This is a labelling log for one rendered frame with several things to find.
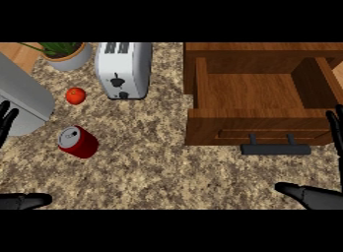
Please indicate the grey appliance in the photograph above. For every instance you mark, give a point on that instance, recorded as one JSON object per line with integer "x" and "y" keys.
{"x": 14, "y": 92}

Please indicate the brown wooden drawer box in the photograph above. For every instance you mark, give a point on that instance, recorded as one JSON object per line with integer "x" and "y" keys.
{"x": 251, "y": 90}

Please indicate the grey plant pot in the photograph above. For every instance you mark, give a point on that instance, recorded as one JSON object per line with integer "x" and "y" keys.
{"x": 72, "y": 60}

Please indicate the silver toaster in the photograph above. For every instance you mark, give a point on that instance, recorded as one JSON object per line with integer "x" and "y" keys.
{"x": 122, "y": 70}

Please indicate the red soda can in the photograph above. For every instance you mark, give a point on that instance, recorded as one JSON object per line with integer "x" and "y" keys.
{"x": 79, "y": 143}

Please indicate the brown wooden cabinet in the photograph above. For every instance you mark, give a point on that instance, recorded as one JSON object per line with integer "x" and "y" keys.
{"x": 266, "y": 52}

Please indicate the red tomato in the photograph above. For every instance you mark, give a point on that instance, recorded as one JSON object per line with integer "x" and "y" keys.
{"x": 75, "y": 95}

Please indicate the brown wooden drawer front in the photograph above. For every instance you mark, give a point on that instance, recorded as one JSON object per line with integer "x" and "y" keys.
{"x": 227, "y": 126}

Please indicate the green leafy plant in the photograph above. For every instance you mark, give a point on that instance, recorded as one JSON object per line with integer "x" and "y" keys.
{"x": 57, "y": 47}

